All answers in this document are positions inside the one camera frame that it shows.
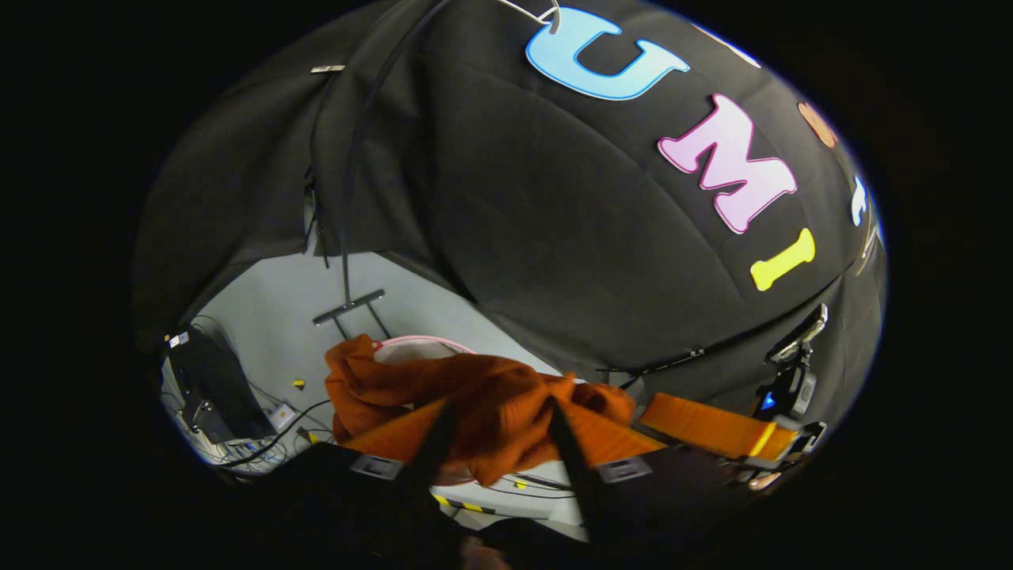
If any black clothes rack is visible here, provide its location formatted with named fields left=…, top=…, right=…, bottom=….
left=311, top=0, right=453, bottom=341

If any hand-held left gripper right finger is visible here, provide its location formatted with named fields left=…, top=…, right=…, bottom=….
left=548, top=398, right=750, bottom=557

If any white laundry hamper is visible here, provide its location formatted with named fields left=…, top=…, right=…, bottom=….
left=368, top=335, right=484, bottom=488

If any white empty hanger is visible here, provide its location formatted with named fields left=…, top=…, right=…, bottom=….
left=497, top=0, right=563, bottom=34

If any orange corduroy jacket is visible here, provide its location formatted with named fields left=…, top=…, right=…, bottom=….
left=324, top=334, right=638, bottom=488

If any yellow black striped tape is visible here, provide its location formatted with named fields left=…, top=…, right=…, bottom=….
left=431, top=492, right=498, bottom=516

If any black equipment case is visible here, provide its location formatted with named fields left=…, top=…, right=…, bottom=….
left=162, top=325, right=274, bottom=444

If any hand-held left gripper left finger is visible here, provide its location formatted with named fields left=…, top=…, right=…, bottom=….
left=237, top=398, right=461, bottom=568

